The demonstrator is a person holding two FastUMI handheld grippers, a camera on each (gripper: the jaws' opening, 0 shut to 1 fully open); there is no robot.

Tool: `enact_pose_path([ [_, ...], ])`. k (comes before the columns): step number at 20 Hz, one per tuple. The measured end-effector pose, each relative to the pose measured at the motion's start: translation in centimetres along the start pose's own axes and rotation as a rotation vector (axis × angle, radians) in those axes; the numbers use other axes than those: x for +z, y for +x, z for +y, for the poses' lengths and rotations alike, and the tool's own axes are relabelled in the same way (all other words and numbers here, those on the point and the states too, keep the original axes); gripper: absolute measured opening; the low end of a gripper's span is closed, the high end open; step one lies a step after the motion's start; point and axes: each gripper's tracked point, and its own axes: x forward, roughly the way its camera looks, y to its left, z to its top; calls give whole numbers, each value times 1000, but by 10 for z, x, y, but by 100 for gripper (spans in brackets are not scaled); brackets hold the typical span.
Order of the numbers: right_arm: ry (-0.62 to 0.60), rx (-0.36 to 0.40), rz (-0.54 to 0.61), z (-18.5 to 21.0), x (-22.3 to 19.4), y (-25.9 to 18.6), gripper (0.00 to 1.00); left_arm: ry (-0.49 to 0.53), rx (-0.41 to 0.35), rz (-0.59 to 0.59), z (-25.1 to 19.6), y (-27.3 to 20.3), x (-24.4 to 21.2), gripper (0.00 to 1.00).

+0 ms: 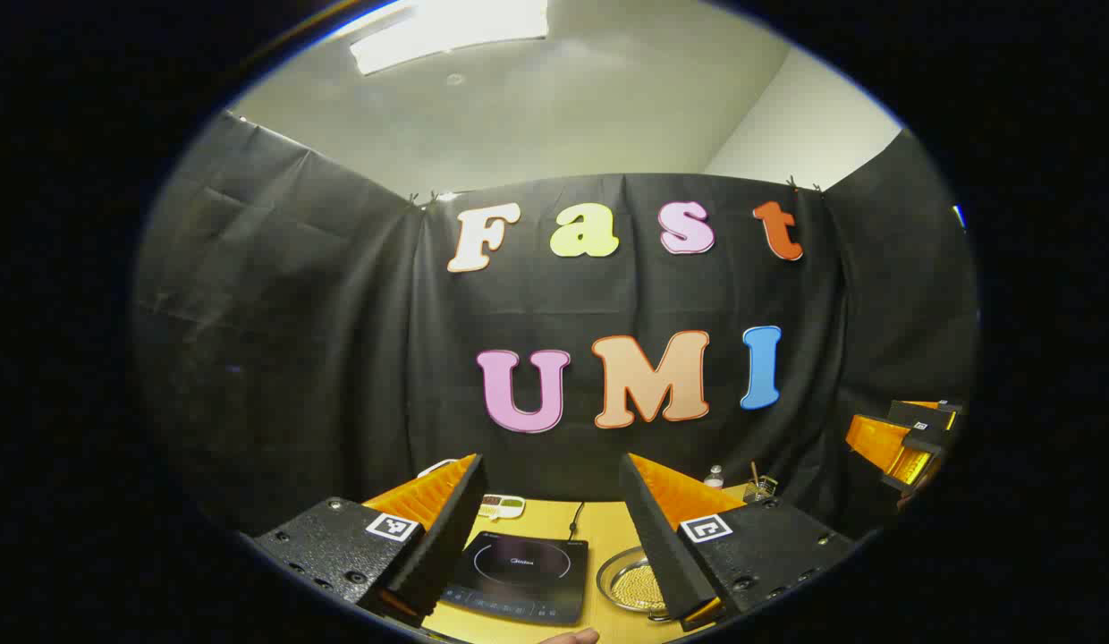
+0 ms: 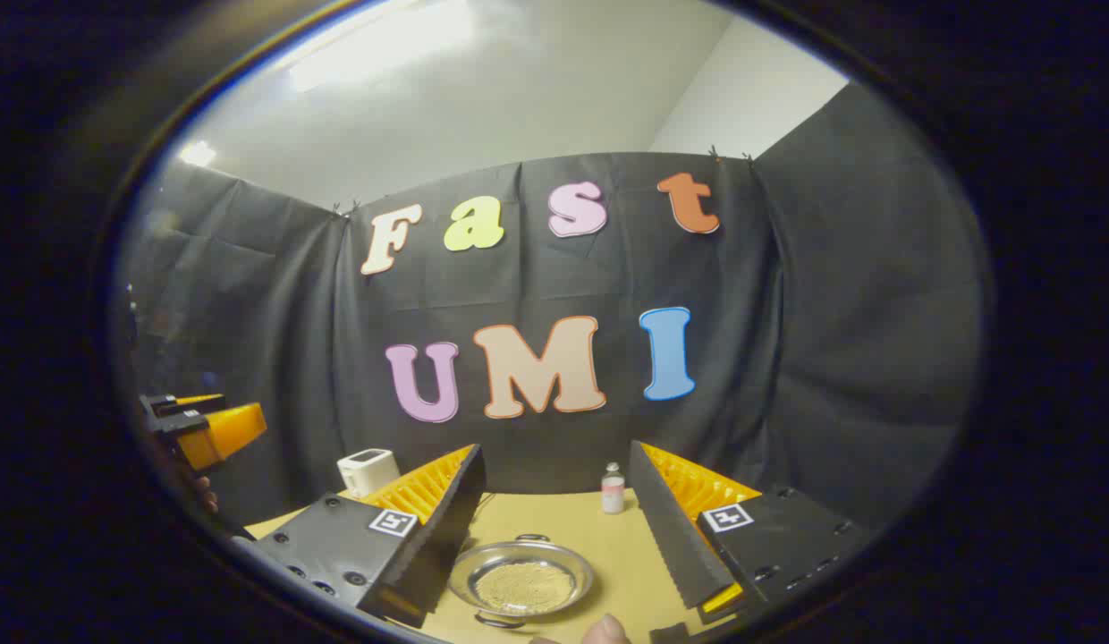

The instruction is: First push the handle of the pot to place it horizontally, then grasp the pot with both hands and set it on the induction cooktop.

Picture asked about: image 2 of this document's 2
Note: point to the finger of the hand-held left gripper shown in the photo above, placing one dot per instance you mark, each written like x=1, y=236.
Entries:
x=224, y=434
x=174, y=402

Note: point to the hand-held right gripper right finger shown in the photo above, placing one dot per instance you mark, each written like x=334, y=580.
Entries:
x=675, y=537

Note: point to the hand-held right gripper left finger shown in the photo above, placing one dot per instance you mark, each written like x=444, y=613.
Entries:
x=447, y=528

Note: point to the clear bottle with pink label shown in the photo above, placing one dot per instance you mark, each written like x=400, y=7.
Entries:
x=613, y=492

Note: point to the pile of yellow soybeans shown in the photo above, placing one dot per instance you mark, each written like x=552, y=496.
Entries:
x=523, y=588

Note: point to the white toaster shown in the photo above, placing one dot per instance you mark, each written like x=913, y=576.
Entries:
x=367, y=472

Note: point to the black backdrop cloth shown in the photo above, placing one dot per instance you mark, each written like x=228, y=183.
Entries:
x=537, y=286

